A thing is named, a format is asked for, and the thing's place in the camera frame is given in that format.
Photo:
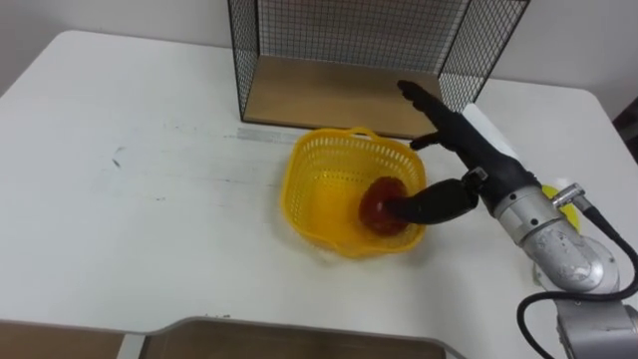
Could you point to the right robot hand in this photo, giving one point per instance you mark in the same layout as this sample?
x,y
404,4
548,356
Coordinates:
x,y
473,144

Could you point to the red apple soft toy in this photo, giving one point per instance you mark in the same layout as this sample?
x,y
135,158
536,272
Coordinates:
x,y
376,209

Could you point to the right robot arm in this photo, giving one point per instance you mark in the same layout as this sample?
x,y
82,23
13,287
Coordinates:
x,y
573,259

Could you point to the yellow round object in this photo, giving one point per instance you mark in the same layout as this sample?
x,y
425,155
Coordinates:
x,y
565,207

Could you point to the yellow plastic basket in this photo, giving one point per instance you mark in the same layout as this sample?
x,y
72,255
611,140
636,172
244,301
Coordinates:
x,y
329,194

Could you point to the white desk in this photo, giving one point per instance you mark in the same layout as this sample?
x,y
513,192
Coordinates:
x,y
199,199

